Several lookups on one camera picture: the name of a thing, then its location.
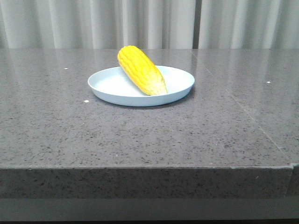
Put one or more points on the yellow corn cob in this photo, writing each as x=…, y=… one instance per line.
x=141, y=71

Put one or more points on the white pleated curtain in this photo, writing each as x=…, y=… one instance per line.
x=149, y=24

